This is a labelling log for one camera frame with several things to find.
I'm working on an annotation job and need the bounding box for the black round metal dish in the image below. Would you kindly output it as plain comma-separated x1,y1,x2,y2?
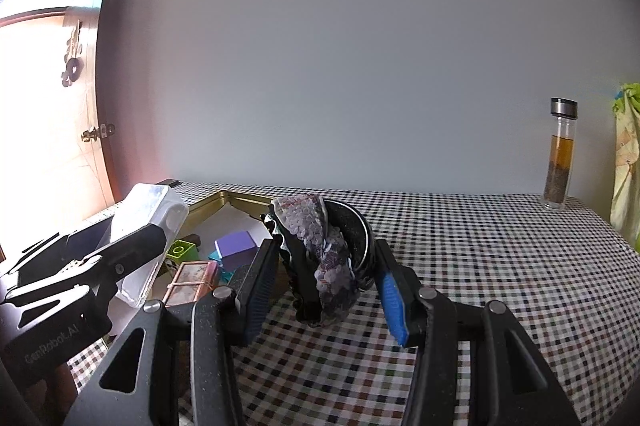
320,200,376,292

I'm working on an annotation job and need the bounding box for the green toy brick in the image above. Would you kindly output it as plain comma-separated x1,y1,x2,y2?
167,240,198,264

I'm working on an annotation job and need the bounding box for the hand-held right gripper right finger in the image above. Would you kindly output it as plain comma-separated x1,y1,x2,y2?
374,238,581,426

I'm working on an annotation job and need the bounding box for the green printed blanket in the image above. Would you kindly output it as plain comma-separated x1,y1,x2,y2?
610,81,640,254

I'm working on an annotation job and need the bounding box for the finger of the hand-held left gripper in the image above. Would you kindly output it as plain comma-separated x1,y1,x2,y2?
0,223,168,307
0,226,108,279

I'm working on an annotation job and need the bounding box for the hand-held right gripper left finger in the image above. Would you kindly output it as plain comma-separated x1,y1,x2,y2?
62,238,281,426

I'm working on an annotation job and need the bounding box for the checkered tablecloth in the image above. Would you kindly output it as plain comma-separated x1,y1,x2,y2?
67,181,640,426

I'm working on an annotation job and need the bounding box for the purple block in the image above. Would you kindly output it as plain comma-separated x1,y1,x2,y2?
214,230,258,268

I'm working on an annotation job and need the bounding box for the wooden door with brass handle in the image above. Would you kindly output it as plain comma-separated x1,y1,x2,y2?
0,0,128,257

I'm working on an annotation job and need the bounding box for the gold tin box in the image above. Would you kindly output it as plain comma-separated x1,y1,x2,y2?
150,190,293,307

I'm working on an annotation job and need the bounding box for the translucent plastic box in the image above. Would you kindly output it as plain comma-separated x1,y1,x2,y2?
95,182,191,309

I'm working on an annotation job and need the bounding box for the copper tin with rubber band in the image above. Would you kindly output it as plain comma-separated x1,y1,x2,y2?
164,260,221,307

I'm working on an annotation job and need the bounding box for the glass tea bottle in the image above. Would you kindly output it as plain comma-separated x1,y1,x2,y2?
542,97,579,212

